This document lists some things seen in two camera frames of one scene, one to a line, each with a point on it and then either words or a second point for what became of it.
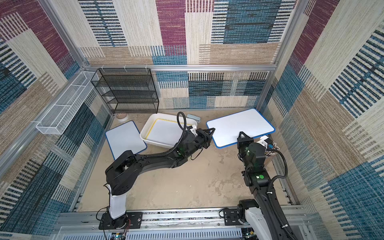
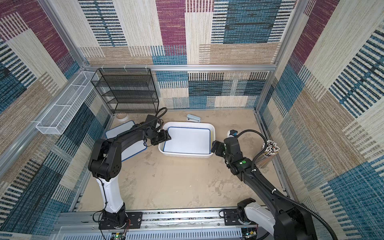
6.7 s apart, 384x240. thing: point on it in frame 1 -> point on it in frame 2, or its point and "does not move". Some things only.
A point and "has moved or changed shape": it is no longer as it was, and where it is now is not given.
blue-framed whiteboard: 126,137 does not move
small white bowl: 122,116 does not move
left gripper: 206,138 -> 166,137
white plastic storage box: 152,119 has moved or changed shape
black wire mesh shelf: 127,90 does not move
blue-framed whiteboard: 228,128 has moved or changed shape
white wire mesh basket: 62,112 does not move
